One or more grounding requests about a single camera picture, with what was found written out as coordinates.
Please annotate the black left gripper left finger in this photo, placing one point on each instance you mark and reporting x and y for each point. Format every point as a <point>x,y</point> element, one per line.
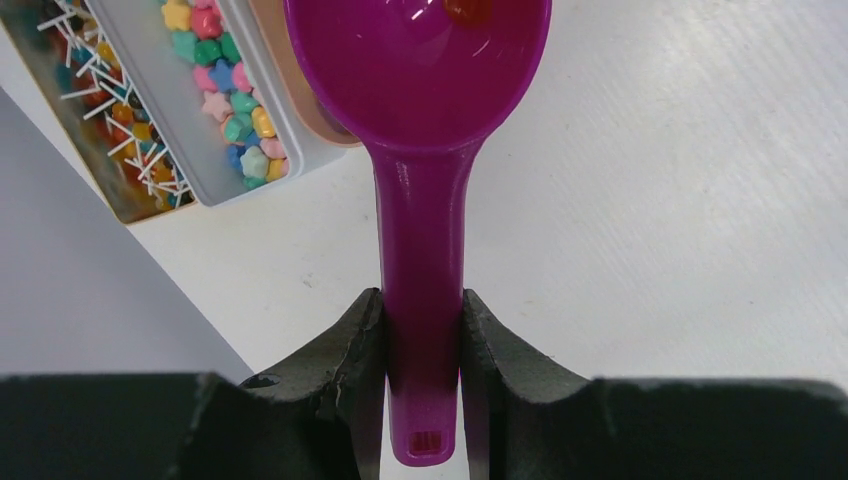
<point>317,414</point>

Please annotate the yellow lollipop box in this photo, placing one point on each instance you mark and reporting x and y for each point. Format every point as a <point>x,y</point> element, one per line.
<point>95,101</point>

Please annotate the magenta plastic scoop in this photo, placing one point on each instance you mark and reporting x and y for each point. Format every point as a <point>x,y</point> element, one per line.
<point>422,85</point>

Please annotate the white star candy box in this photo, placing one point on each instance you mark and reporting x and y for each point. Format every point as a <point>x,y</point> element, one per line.
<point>205,77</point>

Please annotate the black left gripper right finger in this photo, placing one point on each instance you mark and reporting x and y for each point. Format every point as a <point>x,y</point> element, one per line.
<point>527,417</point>

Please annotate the pink gummy candy box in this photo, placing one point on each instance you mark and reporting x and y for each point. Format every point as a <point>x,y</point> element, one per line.
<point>270,17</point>

